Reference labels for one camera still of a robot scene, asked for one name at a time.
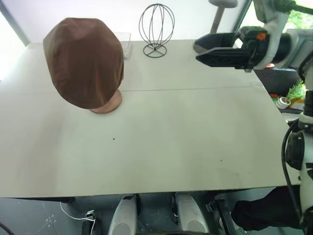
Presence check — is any black box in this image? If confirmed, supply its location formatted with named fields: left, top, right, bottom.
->
left=254, top=66, right=305, bottom=97

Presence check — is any white robot leg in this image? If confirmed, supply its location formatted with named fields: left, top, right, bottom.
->
left=107, top=194, right=137, bottom=235
left=175, top=192, right=210, bottom=235

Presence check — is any clear plastic container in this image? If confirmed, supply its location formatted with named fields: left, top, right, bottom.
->
left=114, top=31, right=132, bottom=60

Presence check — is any brown cap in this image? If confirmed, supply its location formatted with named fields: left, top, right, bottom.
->
left=43, top=17, right=125, bottom=110

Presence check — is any black wire hat stand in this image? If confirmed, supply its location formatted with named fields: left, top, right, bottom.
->
left=138, top=3, right=176, bottom=58

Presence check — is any brown wooden hat stand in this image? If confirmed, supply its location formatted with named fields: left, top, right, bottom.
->
left=89, top=89, right=122, bottom=115

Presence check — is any black fabric bundle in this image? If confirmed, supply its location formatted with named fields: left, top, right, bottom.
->
left=231, top=187, right=302, bottom=232

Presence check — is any grey mushroom-shaped hat stand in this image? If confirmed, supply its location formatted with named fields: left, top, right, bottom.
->
left=193, top=0, right=238, bottom=54

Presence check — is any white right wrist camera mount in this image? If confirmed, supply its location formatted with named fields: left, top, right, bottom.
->
left=253, top=0, right=297, bottom=71

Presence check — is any black metal table bracket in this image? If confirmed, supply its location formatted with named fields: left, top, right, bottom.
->
left=204, top=198, right=233, bottom=235

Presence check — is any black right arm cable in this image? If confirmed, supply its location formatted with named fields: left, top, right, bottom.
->
left=281, top=121, right=304, bottom=222

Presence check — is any white right robot leg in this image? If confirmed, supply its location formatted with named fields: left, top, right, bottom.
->
left=175, top=192, right=210, bottom=235

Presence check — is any thin white cable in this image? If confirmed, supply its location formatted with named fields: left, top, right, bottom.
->
left=60, top=201, right=96, bottom=235

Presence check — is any small green potted plant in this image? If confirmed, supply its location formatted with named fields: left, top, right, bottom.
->
left=286, top=78, right=306, bottom=108

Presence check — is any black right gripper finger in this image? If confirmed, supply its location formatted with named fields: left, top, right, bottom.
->
left=195, top=47, right=253, bottom=70
left=194, top=32, right=240, bottom=51

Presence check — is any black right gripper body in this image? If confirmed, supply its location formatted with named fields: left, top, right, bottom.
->
left=235, top=26, right=269, bottom=73

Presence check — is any small white round pot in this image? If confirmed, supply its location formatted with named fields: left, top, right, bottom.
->
left=276, top=96, right=291, bottom=110

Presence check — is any white left robot leg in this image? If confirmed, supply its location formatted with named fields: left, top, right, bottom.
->
left=107, top=194, right=137, bottom=235

